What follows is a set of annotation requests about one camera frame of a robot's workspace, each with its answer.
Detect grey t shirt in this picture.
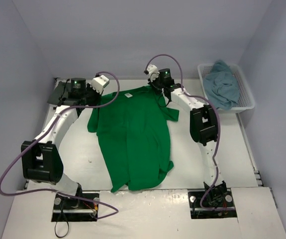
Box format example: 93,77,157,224
47,81,71,105

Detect green t shirt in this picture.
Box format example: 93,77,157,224
87,86,179,193

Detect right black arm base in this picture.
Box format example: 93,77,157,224
188,190,237,220

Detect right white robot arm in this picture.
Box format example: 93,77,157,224
144,64,227,211

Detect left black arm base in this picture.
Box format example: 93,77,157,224
51,190,100,237

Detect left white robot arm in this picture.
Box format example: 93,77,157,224
21,75,109,209

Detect teal cloth in basket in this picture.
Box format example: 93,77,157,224
203,60,240,111

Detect white plastic basket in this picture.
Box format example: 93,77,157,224
197,63,255,114

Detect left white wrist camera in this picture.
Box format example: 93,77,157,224
90,75,109,95

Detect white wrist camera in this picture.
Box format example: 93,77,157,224
144,64,160,82
90,75,109,95

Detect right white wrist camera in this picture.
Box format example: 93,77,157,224
144,64,160,82

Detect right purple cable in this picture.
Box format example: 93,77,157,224
145,54,222,209

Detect purple cable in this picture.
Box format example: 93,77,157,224
0,71,120,220
145,54,222,209

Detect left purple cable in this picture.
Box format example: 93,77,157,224
0,71,120,220

